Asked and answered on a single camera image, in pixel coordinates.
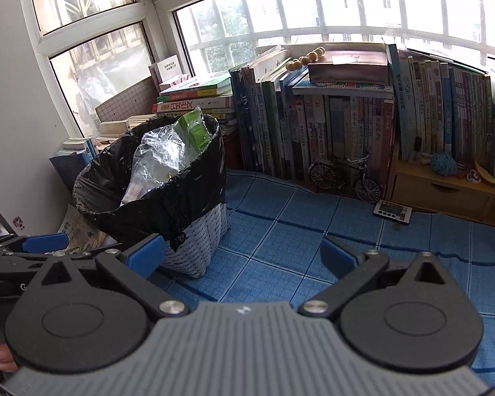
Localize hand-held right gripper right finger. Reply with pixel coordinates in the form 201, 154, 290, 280
299, 235, 453, 318

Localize stack of flat lying books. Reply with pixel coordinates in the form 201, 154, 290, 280
154, 72, 236, 127

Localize white framed wide window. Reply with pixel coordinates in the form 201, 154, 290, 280
148, 0, 495, 75

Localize white bin with black bag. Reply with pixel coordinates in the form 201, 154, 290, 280
73, 115, 227, 253

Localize clear plastic bag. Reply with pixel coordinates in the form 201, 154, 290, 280
121, 126, 208, 206

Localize yellow wooden trinket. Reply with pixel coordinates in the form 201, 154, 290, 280
474, 161, 495, 185

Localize row of tall upright books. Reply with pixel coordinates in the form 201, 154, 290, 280
229, 45, 397, 193

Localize metal model bicycle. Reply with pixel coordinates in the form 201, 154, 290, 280
308, 152, 382, 204

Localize white framed narrow window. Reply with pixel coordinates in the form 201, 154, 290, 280
18, 0, 159, 141

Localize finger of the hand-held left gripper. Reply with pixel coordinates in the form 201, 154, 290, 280
0, 233, 70, 256

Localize white sign card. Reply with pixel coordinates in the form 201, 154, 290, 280
148, 54, 182, 87

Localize illustrated magazine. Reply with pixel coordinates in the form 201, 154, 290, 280
57, 204, 123, 253

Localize brown box on books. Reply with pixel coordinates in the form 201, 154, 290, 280
307, 49, 391, 86

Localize green plastic packaging bag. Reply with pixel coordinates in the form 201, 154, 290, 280
177, 106, 212, 154

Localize white woven trash bin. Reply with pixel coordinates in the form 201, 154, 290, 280
160, 204, 228, 280

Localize wooden bead bracelet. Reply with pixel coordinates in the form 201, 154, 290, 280
286, 46, 327, 72

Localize group of blue covered books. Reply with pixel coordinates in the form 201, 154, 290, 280
49, 138, 100, 193

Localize grid patterned board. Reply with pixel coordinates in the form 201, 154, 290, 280
95, 90, 160, 125

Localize long row of thin books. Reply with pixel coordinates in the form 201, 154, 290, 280
387, 43, 495, 191

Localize wooden drawer unit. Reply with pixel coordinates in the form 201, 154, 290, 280
385, 159, 495, 230

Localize row of page-edge books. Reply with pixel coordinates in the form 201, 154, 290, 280
97, 113, 158, 142

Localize blue yarn ball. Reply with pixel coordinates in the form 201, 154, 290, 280
431, 151, 459, 174

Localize person's left hand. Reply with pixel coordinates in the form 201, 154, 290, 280
0, 344, 19, 374

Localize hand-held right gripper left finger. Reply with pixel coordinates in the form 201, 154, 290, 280
39, 234, 190, 318

